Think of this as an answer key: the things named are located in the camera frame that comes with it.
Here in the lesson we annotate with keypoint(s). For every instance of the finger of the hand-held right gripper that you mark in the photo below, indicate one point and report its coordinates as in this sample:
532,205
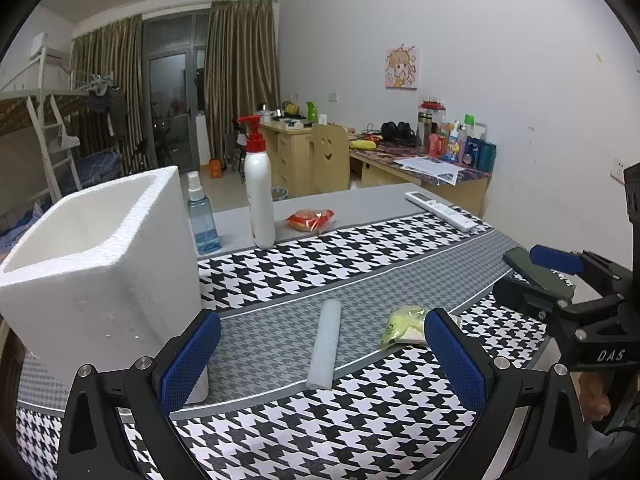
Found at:
525,297
555,259

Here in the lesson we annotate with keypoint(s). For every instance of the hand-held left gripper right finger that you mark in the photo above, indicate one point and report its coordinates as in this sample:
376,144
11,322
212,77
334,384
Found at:
455,360

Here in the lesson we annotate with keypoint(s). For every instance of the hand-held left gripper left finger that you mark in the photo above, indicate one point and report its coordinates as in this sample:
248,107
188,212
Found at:
192,360

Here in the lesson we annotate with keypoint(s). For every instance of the yellow-green plastic bag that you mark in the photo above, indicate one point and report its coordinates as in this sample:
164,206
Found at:
405,325

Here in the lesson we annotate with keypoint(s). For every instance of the white foam box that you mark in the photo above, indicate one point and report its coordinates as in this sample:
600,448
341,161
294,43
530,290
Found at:
100,300

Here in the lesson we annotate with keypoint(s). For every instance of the white translucent stick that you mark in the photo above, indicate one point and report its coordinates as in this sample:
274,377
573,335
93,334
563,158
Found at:
325,340

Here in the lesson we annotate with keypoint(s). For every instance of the person's right forearm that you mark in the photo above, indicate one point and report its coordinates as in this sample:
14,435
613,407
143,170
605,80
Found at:
610,452

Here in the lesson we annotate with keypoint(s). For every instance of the person's right hand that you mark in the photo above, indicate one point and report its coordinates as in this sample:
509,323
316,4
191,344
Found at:
597,395

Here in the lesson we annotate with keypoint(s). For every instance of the black smartphone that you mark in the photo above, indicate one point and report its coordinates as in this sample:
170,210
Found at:
525,267

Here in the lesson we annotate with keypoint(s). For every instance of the white remote control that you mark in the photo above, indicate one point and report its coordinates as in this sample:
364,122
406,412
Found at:
440,210

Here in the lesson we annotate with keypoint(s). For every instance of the blue spray bottle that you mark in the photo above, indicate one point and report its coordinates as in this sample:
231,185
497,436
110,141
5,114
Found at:
202,225

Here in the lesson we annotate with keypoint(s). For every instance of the cluster of toiletry bottles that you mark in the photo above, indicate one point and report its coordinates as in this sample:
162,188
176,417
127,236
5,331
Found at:
455,140

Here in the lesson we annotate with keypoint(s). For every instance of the white paper sheets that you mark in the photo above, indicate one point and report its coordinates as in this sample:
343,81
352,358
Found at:
425,167

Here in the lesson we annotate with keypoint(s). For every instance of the white pump lotion bottle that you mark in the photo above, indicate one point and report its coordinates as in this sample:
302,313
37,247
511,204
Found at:
262,200

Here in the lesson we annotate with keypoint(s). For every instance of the red snack packet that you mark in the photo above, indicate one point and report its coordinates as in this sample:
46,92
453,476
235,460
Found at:
307,220

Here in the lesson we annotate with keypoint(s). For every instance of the blue waste bin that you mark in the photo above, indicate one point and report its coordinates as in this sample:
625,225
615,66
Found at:
280,194

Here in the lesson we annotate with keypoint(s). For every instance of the wooden desk with patterned cloth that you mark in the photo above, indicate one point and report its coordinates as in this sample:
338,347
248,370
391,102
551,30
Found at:
385,170

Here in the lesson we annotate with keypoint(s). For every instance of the orange plastic bottle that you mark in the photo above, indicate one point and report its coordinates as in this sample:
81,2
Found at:
215,169

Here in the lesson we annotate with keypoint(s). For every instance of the black headphones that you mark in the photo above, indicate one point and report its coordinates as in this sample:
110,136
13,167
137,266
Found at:
397,132

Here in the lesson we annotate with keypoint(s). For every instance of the blue plaid mattress cover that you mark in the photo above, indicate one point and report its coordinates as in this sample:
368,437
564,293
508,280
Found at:
97,165

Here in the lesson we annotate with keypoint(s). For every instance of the blue plaid quilt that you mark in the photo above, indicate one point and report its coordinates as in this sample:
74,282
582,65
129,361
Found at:
15,230

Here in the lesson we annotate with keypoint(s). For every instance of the white cabinet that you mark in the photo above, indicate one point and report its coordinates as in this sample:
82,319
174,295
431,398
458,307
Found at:
201,140

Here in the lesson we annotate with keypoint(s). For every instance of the yellow bag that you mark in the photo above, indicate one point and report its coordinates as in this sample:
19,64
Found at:
362,144

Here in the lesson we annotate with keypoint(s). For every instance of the light wooden desk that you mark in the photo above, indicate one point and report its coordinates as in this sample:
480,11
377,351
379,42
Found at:
295,160

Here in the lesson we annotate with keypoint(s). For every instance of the wooden smiley chair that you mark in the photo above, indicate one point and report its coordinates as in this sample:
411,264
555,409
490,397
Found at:
330,160

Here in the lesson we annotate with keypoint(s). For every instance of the white metal bunk bed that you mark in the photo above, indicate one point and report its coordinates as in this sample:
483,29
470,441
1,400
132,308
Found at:
60,160

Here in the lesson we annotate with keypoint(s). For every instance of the glass balcony door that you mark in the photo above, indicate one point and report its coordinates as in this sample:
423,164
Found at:
170,90

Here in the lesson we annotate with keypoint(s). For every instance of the hanging dark clothes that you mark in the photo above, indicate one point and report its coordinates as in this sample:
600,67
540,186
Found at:
102,100

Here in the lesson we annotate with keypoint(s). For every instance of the green bottle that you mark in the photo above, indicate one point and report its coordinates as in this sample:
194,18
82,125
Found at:
312,111

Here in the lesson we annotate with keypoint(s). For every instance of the brown curtain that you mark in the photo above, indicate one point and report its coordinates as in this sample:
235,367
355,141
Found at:
110,60
240,70

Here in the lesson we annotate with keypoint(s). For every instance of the white air conditioner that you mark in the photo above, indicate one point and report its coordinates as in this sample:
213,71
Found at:
47,45

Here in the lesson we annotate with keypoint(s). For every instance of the pink wall poster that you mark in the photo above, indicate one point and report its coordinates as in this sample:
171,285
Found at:
401,67

